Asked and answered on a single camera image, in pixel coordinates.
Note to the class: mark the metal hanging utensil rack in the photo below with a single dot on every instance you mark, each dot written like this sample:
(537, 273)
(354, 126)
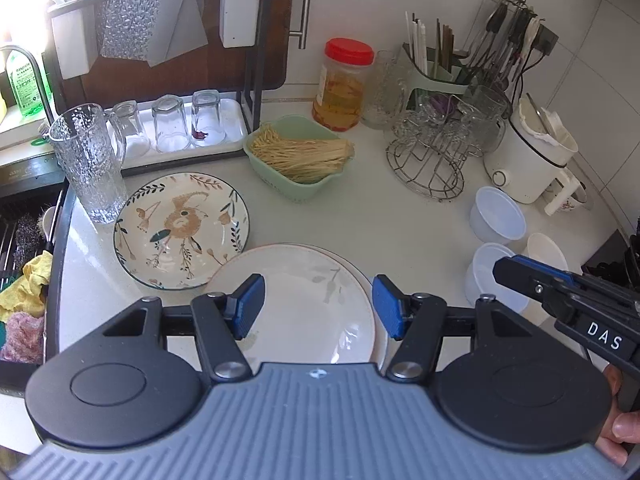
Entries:
(520, 2)

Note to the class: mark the white utensil holder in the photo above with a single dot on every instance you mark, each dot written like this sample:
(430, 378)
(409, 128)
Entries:
(75, 45)
(240, 10)

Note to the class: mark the green plastic basket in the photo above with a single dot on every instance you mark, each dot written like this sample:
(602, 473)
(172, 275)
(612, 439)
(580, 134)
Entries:
(305, 191)

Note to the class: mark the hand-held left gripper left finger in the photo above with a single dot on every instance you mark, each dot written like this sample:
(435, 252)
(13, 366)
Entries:
(250, 305)

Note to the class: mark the small floral cup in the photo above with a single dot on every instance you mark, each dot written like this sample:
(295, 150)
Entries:
(575, 200)

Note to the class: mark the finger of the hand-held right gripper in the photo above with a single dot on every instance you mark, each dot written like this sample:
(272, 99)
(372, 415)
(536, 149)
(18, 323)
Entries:
(530, 275)

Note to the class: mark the large glass mug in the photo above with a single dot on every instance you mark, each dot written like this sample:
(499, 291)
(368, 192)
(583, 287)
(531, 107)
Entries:
(482, 115)

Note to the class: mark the brown wooden cutting board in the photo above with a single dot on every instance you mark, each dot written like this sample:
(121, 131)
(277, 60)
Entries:
(220, 67)

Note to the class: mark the floral patterned plate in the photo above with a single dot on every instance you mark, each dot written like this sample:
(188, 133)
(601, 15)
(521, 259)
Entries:
(180, 230)

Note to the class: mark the group of hanging kitchen utensils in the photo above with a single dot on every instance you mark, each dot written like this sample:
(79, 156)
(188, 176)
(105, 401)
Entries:
(500, 45)

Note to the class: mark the purple scrubber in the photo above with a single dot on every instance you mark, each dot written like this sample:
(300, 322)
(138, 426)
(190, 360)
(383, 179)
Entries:
(443, 105)

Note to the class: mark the textured glass pitcher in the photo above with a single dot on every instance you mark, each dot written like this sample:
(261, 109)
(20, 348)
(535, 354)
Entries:
(382, 90)
(92, 175)

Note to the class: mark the clear drinking glass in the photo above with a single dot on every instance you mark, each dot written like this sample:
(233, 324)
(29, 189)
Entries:
(131, 130)
(208, 117)
(171, 125)

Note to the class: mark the silver bubble foil bag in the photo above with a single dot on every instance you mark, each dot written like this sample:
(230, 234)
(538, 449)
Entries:
(130, 20)

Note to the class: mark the black kitchen sink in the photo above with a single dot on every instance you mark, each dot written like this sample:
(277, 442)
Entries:
(30, 175)

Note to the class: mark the enoki mushroom bundle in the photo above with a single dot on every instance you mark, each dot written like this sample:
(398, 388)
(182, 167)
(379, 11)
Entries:
(300, 155)

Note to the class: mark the white plate with grey leaves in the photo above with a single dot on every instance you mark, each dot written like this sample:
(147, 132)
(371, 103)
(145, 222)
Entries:
(300, 300)

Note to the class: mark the bundle of chopsticks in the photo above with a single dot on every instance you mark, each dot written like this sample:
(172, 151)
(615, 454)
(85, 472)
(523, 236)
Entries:
(422, 45)

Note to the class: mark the steel wool scrubber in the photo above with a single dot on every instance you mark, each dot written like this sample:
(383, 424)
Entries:
(27, 240)

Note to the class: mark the black wall socket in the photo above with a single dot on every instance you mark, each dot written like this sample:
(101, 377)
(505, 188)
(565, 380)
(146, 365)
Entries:
(547, 40)

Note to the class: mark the green dish soap bottle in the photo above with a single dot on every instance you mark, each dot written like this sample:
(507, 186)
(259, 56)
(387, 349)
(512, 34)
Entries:
(25, 85)

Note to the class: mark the metal faucet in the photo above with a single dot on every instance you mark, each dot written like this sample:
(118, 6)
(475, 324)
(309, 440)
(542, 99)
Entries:
(45, 105)

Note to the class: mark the pink cloth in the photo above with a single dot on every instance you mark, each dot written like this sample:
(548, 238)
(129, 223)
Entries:
(22, 337)

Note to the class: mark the white electric cooker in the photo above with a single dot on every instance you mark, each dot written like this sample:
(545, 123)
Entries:
(520, 170)

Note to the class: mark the person's right hand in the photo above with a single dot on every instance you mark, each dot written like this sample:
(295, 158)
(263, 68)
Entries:
(625, 430)

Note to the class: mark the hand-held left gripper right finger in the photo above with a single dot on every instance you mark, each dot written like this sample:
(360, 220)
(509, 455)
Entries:
(387, 305)

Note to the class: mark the plastic jar with red lid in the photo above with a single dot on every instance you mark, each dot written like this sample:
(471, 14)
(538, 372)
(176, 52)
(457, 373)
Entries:
(340, 95)

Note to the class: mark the black metal rack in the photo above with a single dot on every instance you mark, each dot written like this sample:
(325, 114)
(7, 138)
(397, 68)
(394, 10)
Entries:
(249, 85)

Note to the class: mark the white bowl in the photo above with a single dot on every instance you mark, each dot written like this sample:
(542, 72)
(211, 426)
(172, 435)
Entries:
(547, 255)

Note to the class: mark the white drip tray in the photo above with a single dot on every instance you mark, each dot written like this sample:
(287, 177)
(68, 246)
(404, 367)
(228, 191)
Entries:
(235, 125)

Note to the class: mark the yellow cloth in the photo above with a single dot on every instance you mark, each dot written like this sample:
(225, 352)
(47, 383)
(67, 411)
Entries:
(25, 285)

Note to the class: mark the black stove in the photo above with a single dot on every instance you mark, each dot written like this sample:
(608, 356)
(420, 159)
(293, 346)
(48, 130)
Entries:
(610, 260)

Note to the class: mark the green cutlery holder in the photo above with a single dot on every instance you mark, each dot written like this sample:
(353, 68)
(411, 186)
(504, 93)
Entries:
(425, 82)

